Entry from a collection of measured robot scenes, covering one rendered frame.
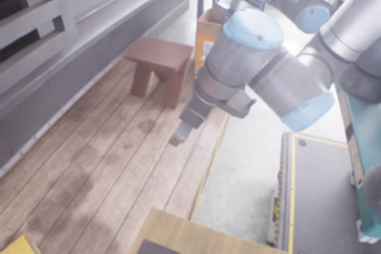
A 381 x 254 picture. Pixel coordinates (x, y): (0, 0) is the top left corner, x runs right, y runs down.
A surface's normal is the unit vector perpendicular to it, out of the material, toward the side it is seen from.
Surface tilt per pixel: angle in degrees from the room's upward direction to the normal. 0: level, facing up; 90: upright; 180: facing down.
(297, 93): 50
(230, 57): 92
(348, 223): 0
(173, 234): 0
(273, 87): 71
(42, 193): 0
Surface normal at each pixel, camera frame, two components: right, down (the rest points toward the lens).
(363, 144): 0.04, -0.73
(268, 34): 0.29, -0.54
